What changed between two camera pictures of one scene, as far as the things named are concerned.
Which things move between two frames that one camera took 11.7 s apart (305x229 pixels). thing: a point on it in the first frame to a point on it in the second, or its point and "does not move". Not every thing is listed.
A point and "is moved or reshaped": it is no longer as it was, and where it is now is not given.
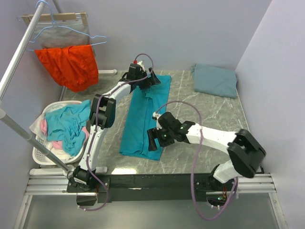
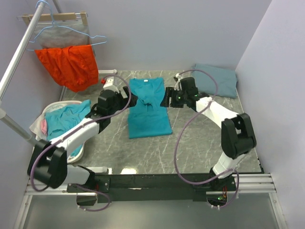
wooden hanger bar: [82, 15] does not move
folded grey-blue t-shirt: [215, 80] does not move
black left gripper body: [147, 82] to [119, 101]
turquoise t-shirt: [145, 106] is moved or reshaped
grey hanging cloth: [61, 34] does not move
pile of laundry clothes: [63, 129] does not move
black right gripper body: [165, 137] to [176, 102]
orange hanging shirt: [74, 67] does not move
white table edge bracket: [107, 71] does not move
